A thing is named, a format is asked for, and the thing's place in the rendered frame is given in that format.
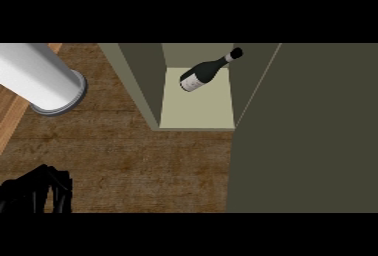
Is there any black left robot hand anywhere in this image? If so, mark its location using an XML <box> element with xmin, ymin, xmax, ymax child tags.
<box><xmin>0</xmin><ymin>163</ymin><xmax>73</xmax><ymax>214</ymax></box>

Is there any olive green open cabinet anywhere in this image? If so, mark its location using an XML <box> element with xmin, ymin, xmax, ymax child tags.
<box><xmin>96</xmin><ymin>43</ymin><xmax>283</xmax><ymax>132</ymax></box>

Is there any dark wine bottle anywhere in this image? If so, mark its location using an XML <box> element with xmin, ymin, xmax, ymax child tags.
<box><xmin>178</xmin><ymin>47</ymin><xmax>245</xmax><ymax>93</ymax></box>

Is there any dark grey cabinet door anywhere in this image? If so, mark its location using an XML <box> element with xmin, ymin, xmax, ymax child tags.
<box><xmin>224</xmin><ymin>43</ymin><xmax>378</xmax><ymax>214</ymax></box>

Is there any white cylindrical appliance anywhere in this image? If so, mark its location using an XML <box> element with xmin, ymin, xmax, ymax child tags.
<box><xmin>0</xmin><ymin>43</ymin><xmax>90</xmax><ymax>117</ymax></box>

